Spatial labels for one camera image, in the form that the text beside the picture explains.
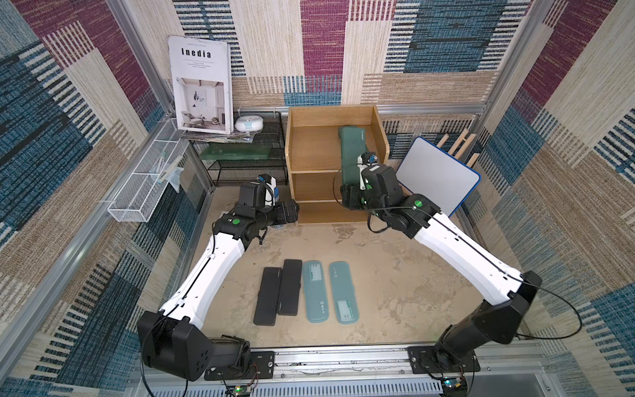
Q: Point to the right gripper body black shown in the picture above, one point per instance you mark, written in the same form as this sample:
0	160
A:
353	197

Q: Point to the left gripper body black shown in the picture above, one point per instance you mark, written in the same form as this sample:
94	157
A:
276	215

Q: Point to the dark green pencil case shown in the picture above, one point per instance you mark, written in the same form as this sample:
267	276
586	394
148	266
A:
353	146

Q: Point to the light teal pencil case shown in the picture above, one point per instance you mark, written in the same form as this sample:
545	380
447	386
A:
343	293
315	292

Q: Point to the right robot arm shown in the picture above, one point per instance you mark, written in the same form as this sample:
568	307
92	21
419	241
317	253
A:
507	293

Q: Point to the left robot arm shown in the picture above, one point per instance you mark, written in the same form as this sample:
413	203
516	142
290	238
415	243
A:
172	340

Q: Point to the wooden three-tier shelf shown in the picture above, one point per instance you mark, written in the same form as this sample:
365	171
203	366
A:
313	157

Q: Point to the black pencil case right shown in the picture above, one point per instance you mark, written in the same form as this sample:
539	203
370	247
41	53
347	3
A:
289	289

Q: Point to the black pencil case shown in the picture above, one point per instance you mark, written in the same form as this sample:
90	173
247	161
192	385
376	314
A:
267	300
289	289

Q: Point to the black pencil case left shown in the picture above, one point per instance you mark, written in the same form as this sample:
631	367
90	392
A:
267	300

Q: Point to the green cutting mat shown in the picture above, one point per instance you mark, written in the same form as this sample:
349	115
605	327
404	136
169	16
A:
235	151

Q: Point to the white round device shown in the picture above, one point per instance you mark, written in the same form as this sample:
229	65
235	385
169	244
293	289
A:
249	123

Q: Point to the wooden easel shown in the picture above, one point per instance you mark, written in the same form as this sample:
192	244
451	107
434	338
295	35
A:
461	147

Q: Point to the Inedia magazine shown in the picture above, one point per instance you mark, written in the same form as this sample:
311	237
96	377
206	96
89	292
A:
202	84

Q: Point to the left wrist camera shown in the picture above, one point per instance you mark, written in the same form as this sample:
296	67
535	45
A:
272	192

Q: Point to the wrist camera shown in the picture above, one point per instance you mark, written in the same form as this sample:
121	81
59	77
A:
272	192
364	161

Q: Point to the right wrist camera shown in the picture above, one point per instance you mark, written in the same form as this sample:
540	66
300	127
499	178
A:
364	161

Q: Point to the black wire rack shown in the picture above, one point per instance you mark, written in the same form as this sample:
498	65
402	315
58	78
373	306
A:
235	172

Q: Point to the white board blue frame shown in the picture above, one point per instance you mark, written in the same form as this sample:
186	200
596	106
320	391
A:
429	171

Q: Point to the white wire basket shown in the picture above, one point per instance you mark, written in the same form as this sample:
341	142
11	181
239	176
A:
158	169

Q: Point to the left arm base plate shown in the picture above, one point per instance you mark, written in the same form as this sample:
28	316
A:
256	365

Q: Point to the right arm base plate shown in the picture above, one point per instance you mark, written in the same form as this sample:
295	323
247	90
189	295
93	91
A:
429	360

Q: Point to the aluminium front rail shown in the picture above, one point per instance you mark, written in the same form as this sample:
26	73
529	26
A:
518	369

